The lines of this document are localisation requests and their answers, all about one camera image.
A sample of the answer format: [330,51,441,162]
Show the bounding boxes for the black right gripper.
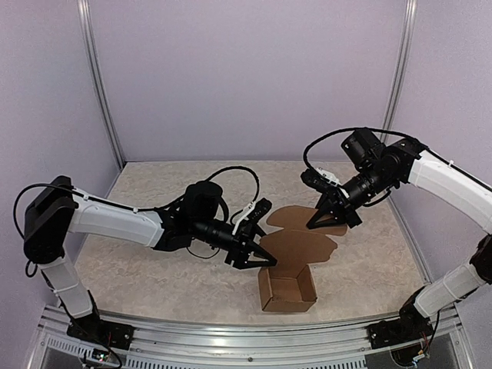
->
[307,164,397,228]

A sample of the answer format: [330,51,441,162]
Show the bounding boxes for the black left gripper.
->
[192,218,279,270]

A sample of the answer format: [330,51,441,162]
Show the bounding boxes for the brown cardboard box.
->
[258,205,347,313]

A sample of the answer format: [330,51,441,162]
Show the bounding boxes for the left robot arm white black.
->
[22,176,277,342]

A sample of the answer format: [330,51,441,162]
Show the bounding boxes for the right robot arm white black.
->
[301,127,491,341]

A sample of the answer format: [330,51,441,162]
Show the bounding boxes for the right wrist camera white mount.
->
[301,168,341,195]

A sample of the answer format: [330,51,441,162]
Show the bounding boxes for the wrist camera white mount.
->
[301,168,341,195]
[232,198,272,235]

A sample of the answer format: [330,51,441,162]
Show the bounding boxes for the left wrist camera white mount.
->
[232,198,272,235]

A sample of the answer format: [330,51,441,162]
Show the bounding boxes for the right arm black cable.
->
[302,127,492,191]

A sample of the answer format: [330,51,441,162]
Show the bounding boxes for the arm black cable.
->
[13,165,261,278]
[302,127,492,191]

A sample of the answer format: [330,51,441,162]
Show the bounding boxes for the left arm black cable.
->
[13,165,261,278]

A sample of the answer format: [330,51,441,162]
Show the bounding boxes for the right aluminium frame post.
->
[383,0,418,131]

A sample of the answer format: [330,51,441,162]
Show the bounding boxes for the aluminium frame post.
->
[77,0,127,171]
[383,0,418,131]

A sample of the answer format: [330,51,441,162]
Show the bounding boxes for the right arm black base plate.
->
[367,318,434,349]

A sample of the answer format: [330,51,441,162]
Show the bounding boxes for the front aluminium frame rail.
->
[25,306,477,368]

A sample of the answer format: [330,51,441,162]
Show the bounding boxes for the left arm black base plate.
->
[67,316,135,350]

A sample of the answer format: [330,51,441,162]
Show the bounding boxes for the left aluminium frame post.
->
[77,0,127,171]

